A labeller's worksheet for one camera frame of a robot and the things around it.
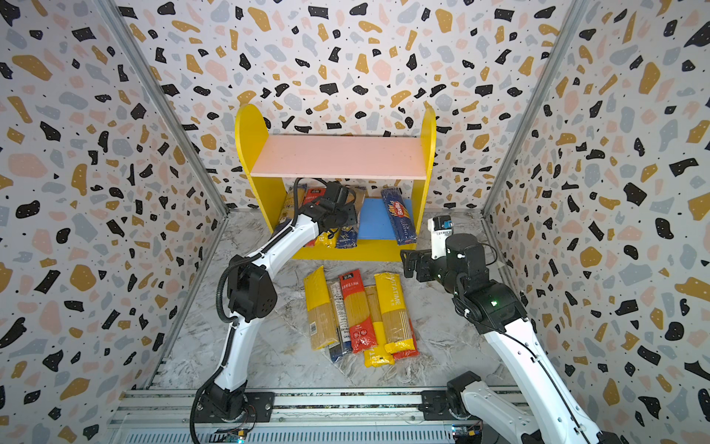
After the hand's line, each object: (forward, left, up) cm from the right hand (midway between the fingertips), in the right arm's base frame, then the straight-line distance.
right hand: (415, 245), depth 67 cm
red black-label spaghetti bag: (+38, +35, -19) cm, 55 cm away
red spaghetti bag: (-7, +14, -30) cm, 34 cm away
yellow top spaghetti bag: (-10, +26, -31) cm, 41 cm away
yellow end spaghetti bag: (-17, +8, -32) cm, 37 cm away
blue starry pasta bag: (+15, +19, -16) cm, 29 cm away
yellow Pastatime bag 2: (-12, +3, -28) cm, 31 cm away
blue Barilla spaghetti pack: (+26, +1, -17) cm, 31 cm away
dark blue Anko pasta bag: (+27, +41, -17) cm, 52 cm away
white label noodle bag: (-8, +20, -31) cm, 37 cm away
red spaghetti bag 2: (-16, 0, -32) cm, 36 cm away
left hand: (+26, +17, -14) cm, 34 cm away
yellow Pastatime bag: (+15, +26, -18) cm, 35 cm away
